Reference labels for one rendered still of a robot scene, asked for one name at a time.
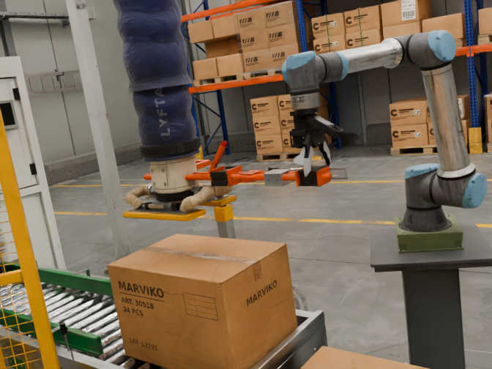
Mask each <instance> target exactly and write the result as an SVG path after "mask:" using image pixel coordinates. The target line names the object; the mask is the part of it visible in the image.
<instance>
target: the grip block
mask: <svg viewBox="0 0 492 369"><path fill-rule="evenodd" d="M240 171H242V166H241V165H239V166H226V167H225V166H221V167H219V168H215V169H212V170H210V171H209V175H210V180H211V185H212V187H214V186H225V187H227V186H229V187H231V186H234V185H237V184H239V183H240V182H242V181H232V180H231V175H232V174H238V172H240Z"/></svg>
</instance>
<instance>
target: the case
mask: <svg viewBox="0 0 492 369"><path fill-rule="evenodd" d="M107 266H108V273H109V277H110V281H111V287H112V291H113V298H114V302H115V306H116V312H117V316H118V320H119V326H120V330H121V334H122V341H123V345H124V352H125V355H126V356H128V357H132V358H135V359H139V360H141V361H144V362H148V363H151V364H153V365H157V366H160V367H163V368H167V369H251V368H252V367H253V366H254V365H255V364H256V363H258V362H259V361H260V360H261V359H262V358H264V357H265V356H266V355H267V354H268V353H269V352H270V351H271V350H272V349H273V348H274V347H276V346H277V345H278V344H279V343H280V342H282V341H283V340H284V339H285V338H286V337H288V336H289V335H290V334H291V333H292V332H293V331H294V330H295V329H296V328H297V327H298V326H297V316H296V311H295V304H294V294H293V288H292V282H291V272H290V266H289V260H288V250H287V244H286V243H277V242H261V241H253V240H244V239H228V238H220V237H211V236H195V235H186V234H175V235H173V236H170V237H169V238H166V239H164V240H162V241H159V242H157V243H155V244H153V245H150V246H148V247H145V248H144V249H142V250H139V251H137V252H135V253H132V254H130V255H128V256H125V257H124V258H120V259H119V260H117V261H114V262H112V263H110V264H108V265H107Z"/></svg>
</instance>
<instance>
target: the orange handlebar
mask: <svg viewBox="0 0 492 369"><path fill-rule="evenodd" d="M195 163H196V168H197V169H199V168H203V167H206V166H208V165H211V162H210V160H195ZM266 172H268V171H262V170H249V171H240V172H238V174H232V175H231V180H232V181H242V182H256V181H264V173H266ZM331 177H332V174H331V172H329V171H328V172H326V173H325V174H322V175H321V179H322V181H325V180H328V179H330V178H331ZM143 178H144V179H145V180H152V178H151V173H148V174H145V175H143ZM185 179H186V180H210V175H209V174H207V172H194V174H187V175H186V176H185ZM281 179H282V180H283V181H296V177H295V171H289V172H288V174H283V175H282V177H281Z"/></svg>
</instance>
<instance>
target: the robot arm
mask: <svg viewBox="0 0 492 369"><path fill-rule="evenodd" d="M455 51H456V44H455V40H454V38H453V36H452V35H451V33H449V32H448V31H445V30H439V31H437V30H434V31H429V32H423V33H419V34H409V35H404V36H399V37H391V38H387V39H385V40H383V41H382V42H381V43H380V44H376V45H369V46H364V47H359V48H352V49H348V50H343V51H335V52H331V53H323V54H316V53H315V51H308V52H304V53H298V54H294V55H291V56H288V57H287V58H286V61H285V62H284V63H283V67H282V75H283V79H284V81H285V82H286V83H287V84H289V90H290V97H291V108H292V109H293V110H295V111H291V112H290V116H293V117H294V129H292V131H290V132H289V134H290V140H291V137H292V138H293V144H292V140H291V148H297V149H302V151H301V153H300V155H298V156H296V157H295V158H294V160H293V162H294V164H297V165H301V166H304V174H305V176H308V174H309V173H310V171H311V169H310V168H311V165H312V158H313V155H315V156H319V157H324V159H325V161H326V164H327V165H328V166H330V162H331V160H330V153H329V144H328V141H327V137H326V136H325V134H324V133H326V134H327V135H329V136H330V137H332V138H339V137H341V136H342V133H343V129H342V128H340V127H339V126H337V125H335V124H333V123H331V122H329V121H327V120H326V119H324V118H322V117H320V116H319V115H317V114H315V112H318V106H320V105H321V100H320V93H319V86H318V84H319V83H327V82H332V81H339V80H342V79H344V78H345V77H346V75H347V74H348V73H352V72H358V71H362V70H368V69H372V68H375V67H381V66H384V67H386V68H393V67H401V66H406V65H412V64H419V65H420V71H421V72H422V78H423V82H424V86H425V93H426V97H427V101H428V107H429V111H430V118H431V122H432V125H433V132H434V136H435V140H436V147H437V151H438V155H439V162H440V166H439V164H435V163H431V164H422V165H414V166H412V167H409V168H407V169H406V170H405V186H406V213H405V215H404V218H403V226H404V227H406V228H410V229H414V230H434V229H438V228H443V227H445V226H446V225H447V218H446V216H445V214H444V211H443V209H442V207H441V205H444V206H454V207H460V208H464V209H474V208H477V207H478V206H479V205H480V204H481V203H482V202H483V200H484V198H485V195H486V192H487V179H486V177H485V175H484V174H481V173H477V172H476V168H475V164H474V163H472V162H470V161H469V157H468V153H467V148H466V141H465V137H464V132H463V125H462V121H461V113H460V108H459V104H458V97H457V92H456V88H455V81H454V76H453V72H452V59H453V58H454V57H455ZM313 148H315V149H314V150H313Z"/></svg>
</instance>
